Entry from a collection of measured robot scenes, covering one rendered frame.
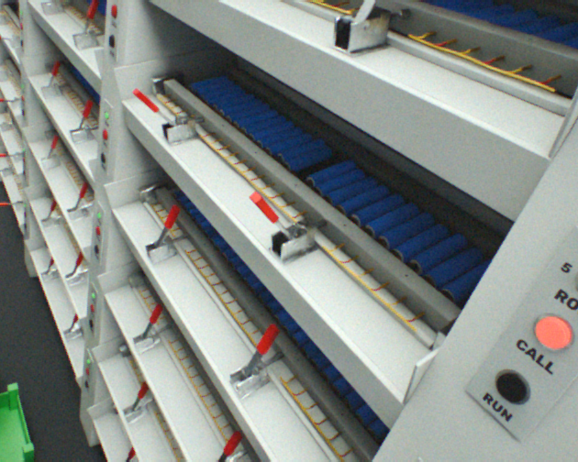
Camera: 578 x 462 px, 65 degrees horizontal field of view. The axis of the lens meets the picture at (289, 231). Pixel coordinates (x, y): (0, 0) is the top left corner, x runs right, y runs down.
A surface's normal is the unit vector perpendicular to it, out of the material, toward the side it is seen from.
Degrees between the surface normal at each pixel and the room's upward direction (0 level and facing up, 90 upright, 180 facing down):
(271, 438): 18
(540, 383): 90
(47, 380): 0
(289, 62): 108
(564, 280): 90
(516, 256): 90
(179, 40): 90
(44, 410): 0
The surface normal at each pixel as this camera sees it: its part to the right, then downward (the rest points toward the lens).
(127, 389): 0.01, -0.76
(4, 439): 0.26, -0.84
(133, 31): 0.57, 0.54
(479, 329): -0.78, 0.11
